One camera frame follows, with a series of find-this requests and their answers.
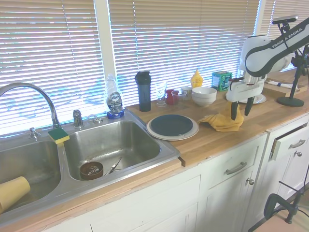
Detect white folded cloth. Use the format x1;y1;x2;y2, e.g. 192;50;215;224
267;80;293;89

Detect yellow cloth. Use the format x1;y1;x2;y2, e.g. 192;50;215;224
197;101;244;132

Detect black C-clamp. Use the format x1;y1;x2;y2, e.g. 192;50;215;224
264;180;309;224

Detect green cardboard box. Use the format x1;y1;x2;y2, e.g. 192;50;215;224
211;71;233;92

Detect brown bowl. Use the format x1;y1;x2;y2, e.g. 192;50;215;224
80;161;104;181

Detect stainless steel double sink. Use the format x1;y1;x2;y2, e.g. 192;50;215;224
0;112;181;215

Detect metal utensils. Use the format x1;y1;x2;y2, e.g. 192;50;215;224
103;157;123;176

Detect white bowl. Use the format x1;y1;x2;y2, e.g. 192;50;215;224
193;96;216;108
192;87;217;102

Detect chrome gooseneck faucet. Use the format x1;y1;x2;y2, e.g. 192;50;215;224
0;82;61;129

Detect yellow plastic cup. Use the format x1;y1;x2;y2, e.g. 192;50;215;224
0;176;31;215

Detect metal drawer handle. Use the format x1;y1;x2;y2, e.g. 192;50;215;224
289;139;306;149
225;161;247;175

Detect white base cabinet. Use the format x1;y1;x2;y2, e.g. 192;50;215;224
41;113;309;232

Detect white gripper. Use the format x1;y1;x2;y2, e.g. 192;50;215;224
225;77;266;121

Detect black shaker bottle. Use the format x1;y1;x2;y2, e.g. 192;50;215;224
134;71;152;112

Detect large cream plate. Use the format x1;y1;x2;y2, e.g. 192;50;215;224
145;115;200;142

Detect tall clear drinking glass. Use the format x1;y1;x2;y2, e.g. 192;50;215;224
155;82;168;107

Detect white dinner plate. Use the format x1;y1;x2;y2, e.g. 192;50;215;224
238;93;267;104

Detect black round-base camera stand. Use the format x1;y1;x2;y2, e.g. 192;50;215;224
277;23;309;107

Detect yellow mustard bottle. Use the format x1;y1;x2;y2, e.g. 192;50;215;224
190;69;203;88

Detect chrome faucet handle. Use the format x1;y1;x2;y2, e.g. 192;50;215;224
73;109;84;129

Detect clear Dawn soap bottle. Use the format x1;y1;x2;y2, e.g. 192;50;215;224
106;73;126;119

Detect green and yellow sponge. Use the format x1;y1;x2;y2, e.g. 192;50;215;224
47;127;70;145

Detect white window blind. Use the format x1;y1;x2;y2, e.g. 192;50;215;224
0;0;107;136
108;0;261;108
262;0;309;73

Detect small glass jar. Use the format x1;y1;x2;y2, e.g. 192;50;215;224
181;86;193;101

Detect red mug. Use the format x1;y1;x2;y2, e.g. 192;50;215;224
165;89;179;105

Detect grey stereo camera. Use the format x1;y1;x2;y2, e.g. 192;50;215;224
272;15;299;25

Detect dark blue plate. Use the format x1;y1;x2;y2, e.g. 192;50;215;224
150;114;194;136

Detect clear glass cup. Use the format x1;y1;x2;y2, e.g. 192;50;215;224
170;90;188;107

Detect chrome sink sprayer knob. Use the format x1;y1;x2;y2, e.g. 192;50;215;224
28;127;41;140

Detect wooden tray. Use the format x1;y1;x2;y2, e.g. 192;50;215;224
264;76;309;94

